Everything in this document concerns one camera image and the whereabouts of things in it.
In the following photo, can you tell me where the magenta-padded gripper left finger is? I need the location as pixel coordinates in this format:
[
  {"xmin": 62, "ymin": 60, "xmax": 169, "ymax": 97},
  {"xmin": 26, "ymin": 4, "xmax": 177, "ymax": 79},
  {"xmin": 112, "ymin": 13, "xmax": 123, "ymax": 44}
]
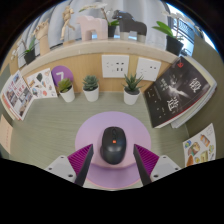
[{"xmin": 43, "ymin": 143, "xmax": 94, "ymax": 187}]

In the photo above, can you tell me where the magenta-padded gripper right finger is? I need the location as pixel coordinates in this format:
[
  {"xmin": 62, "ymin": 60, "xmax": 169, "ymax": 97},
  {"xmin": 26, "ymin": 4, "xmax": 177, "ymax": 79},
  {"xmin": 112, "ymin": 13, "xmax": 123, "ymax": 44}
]
[{"xmin": 133, "ymin": 143, "xmax": 183, "ymax": 186}]

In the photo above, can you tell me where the black computer mouse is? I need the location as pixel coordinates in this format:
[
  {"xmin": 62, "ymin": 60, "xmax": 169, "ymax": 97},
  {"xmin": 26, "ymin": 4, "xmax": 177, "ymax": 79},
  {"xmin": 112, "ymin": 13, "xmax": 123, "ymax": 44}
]
[{"xmin": 99, "ymin": 125, "xmax": 128, "ymax": 166}]

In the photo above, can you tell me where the purple mouse pad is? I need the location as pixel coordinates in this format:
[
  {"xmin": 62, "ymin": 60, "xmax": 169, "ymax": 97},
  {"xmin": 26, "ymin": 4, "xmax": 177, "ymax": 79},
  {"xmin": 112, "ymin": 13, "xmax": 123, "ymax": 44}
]
[{"xmin": 74, "ymin": 111, "xmax": 152, "ymax": 189}]

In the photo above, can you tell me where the colourful food sticker card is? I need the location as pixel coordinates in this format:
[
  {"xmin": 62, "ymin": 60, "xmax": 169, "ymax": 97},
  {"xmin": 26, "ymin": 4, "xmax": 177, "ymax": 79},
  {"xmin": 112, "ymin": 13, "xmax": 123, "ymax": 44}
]
[{"xmin": 182, "ymin": 123, "xmax": 217, "ymax": 168}]

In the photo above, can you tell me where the small succulent in white pot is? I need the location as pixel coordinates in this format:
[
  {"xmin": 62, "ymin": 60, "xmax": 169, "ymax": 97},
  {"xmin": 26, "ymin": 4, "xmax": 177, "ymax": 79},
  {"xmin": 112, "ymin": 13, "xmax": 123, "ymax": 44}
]
[
  {"xmin": 122, "ymin": 73, "xmax": 144, "ymax": 106},
  {"xmin": 57, "ymin": 77, "xmax": 76, "ymax": 103},
  {"xmin": 81, "ymin": 75, "xmax": 100, "ymax": 103}
]

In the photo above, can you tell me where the black cover book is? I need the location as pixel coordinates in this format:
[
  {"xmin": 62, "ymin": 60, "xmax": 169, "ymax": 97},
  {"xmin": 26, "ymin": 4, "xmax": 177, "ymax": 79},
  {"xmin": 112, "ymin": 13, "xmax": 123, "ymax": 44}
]
[{"xmin": 143, "ymin": 56, "xmax": 212, "ymax": 129}]

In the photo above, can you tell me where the white book stack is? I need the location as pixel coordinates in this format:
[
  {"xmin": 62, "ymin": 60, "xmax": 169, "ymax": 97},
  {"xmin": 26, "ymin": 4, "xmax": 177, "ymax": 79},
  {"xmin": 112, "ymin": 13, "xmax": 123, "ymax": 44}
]
[{"xmin": 171, "ymin": 54, "xmax": 218, "ymax": 129}]

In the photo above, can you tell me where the white illustrated sticker sheet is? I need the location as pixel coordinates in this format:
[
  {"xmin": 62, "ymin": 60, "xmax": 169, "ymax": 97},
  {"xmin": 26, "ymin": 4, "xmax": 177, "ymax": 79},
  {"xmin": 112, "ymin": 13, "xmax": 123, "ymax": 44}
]
[{"xmin": 25, "ymin": 67, "xmax": 58, "ymax": 100}]

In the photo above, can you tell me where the red-edged picture magazine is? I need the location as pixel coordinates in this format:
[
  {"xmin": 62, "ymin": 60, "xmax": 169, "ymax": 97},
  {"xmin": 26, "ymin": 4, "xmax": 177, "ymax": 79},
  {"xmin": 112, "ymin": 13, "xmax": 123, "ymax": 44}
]
[{"xmin": 0, "ymin": 69, "xmax": 34, "ymax": 122}]

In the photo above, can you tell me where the round purple number sign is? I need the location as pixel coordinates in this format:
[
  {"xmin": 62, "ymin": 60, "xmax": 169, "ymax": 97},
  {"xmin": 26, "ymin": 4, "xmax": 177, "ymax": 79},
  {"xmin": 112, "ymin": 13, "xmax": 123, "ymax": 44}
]
[{"xmin": 51, "ymin": 65, "xmax": 75, "ymax": 88}]

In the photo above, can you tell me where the light wooden shelf ledge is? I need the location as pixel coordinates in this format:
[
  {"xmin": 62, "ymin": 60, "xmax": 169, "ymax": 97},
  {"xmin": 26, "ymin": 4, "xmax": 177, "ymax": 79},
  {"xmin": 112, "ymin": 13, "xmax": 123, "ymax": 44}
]
[{"xmin": 18, "ymin": 38, "xmax": 181, "ymax": 94}]

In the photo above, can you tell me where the green felt desk partition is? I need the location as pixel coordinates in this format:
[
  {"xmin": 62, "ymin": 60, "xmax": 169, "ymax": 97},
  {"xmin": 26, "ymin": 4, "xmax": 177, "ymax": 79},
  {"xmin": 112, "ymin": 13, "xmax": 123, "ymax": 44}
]
[{"xmin": 184, "ymin": 34, "xmax": 224, "ymax": 161}]

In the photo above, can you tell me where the white orchid in black pot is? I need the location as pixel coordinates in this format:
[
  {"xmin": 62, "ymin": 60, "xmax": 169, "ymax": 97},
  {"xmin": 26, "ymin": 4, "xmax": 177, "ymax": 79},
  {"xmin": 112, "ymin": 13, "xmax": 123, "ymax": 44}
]
[
  {"xmin": 151, "ymin": 9, "xmax": 188, "ymax": 57},
  {"xmin": 11, "ymin": 34, "xmax": 39, "ymax": 65},
  {"xmin": 78, "ymin": 2, "xmax": 120, "ymax": 38}
]

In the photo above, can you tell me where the dark-framed window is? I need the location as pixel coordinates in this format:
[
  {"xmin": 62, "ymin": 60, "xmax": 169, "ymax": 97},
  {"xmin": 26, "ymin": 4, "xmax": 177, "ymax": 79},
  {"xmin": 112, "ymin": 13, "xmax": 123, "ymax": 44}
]
[{"xmin": 164, "ymin": 1, "xmax": 218, "ymax": 51}]

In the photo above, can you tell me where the pink wooden horse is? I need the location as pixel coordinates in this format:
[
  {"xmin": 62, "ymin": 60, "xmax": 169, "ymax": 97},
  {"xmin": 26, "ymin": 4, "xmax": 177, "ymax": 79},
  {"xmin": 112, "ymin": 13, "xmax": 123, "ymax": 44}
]
[{"xmin": 75, "ymin": 15, "xmax": 109, "ymax": 42}]

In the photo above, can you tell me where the dark grey wooden horse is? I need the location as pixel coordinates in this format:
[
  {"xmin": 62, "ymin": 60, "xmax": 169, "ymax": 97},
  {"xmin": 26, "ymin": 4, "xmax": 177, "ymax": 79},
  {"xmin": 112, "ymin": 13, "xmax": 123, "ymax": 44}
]
[{"xmin": 111, "ymin": 9, "xmax": 148, "ymax": 44}]

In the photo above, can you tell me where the light grey curtain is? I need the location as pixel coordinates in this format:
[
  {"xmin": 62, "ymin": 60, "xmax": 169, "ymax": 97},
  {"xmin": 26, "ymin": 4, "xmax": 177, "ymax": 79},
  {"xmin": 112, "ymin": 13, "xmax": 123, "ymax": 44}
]
[{"xmin": 19, "ymin": 0, "xmax": 174, "ymax": 48}]

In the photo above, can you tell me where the wooden mannequin figure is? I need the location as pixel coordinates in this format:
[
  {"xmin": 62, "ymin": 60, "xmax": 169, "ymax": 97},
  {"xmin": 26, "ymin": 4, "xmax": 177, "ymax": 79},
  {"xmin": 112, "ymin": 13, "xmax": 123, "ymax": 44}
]
[{"xmin": 59, "ymin": 4, "xmax": 76, "ymax": 43}]

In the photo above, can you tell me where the white wall socket plate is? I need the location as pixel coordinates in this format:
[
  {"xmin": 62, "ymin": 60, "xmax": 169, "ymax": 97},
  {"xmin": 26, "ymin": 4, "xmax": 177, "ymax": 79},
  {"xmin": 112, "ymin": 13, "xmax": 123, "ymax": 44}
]
[
  {"xmin": 101, "ymin": 54, "xmax": 130, "ymax": 79},
  {"xmin": 135, "ymin": 56, "xmax": 163, "ymax": 82}
]

